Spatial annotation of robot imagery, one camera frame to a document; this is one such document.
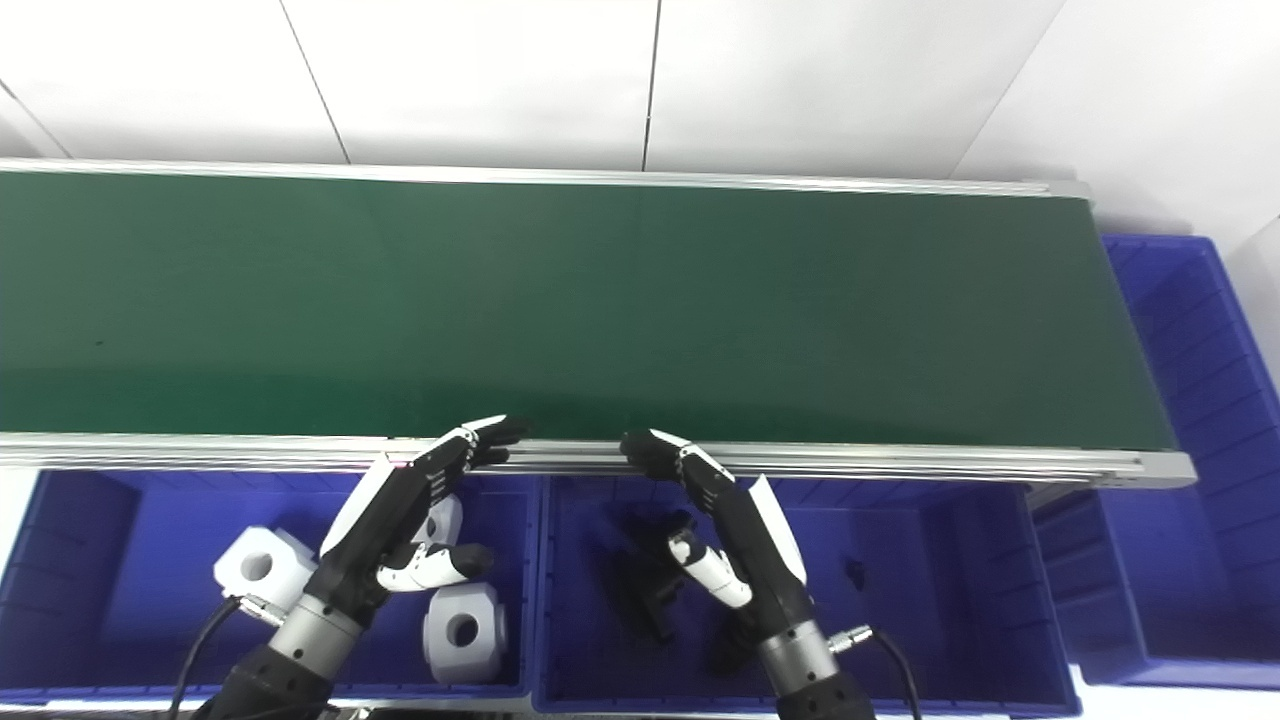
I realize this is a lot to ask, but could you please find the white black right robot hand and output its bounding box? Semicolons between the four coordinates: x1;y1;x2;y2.
618;428;816;641

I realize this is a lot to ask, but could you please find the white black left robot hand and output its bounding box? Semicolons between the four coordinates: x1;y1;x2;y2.
303;413;531;631

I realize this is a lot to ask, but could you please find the white block part with holes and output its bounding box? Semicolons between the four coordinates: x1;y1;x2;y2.
214;525;319;613
415;493;464;546
422;583;508;684

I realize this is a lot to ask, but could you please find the large black plastic part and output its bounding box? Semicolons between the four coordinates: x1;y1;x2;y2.
600;510;696;641

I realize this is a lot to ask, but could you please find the blue bin with black parts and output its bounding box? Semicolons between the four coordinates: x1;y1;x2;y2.
530;475;1083;716

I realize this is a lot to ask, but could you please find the blue bin with white parts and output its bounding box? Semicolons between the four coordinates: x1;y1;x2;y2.
0;470;541;701

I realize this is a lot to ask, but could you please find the green conveyor belt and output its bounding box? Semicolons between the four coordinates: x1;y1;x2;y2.
0;170;1179;451

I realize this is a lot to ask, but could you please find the empty blue plastic bin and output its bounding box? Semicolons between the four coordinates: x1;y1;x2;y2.
1035;235;1280;691

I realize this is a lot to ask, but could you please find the aluminium conveyor side rail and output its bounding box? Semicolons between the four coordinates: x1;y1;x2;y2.
0;432;1198;489
0;158;1093;201

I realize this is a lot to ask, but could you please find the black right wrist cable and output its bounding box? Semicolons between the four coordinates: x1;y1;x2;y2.
830;625;923;720

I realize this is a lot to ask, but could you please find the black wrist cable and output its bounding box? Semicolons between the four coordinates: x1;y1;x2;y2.
830;625;923;720
165;595;286;720

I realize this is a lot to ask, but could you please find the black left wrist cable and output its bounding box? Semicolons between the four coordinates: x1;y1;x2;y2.
165;595;286;720

